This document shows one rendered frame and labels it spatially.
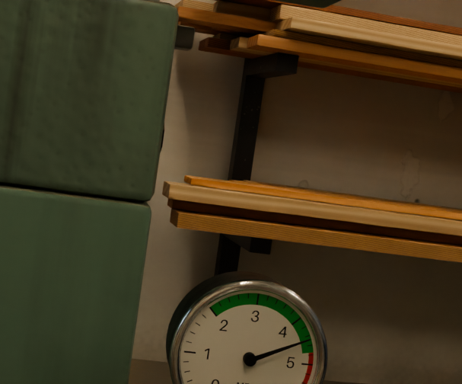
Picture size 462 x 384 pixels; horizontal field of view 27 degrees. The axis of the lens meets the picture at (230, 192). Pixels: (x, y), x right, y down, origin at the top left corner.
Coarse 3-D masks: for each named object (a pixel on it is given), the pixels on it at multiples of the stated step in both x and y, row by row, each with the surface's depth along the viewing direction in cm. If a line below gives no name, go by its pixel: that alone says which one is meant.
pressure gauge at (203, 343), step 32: (224, 288) 37; (256, 288) 37; (192, 320) 37; (224, 320) 37; (256, 320) 37; (288, 320) 38; (192, 352) 37; (224, 352) 37; (256, 352) 37; (288, 352) 38; (320, 352) 38
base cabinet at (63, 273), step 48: (0, 192) 42; (48, 192) 42; (0, 240) 42; (48, 240) 42; (96, 240) 42; (144, 240) 43; (0, 288) 42; (48, 288) 42; (96, 288) 42; (0, 336) 42; (48, 336) 42; (96, 336) 43
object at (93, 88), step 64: (0, 0) 41; (64, 0) 41; (128, 0) 42; (0, 64) 41; (64, 64) 42; (128, 64) 42; (0, 128) 41; (64, 128) 42; (128, 128) 42; (64, 192) 42; (128, 192) 42
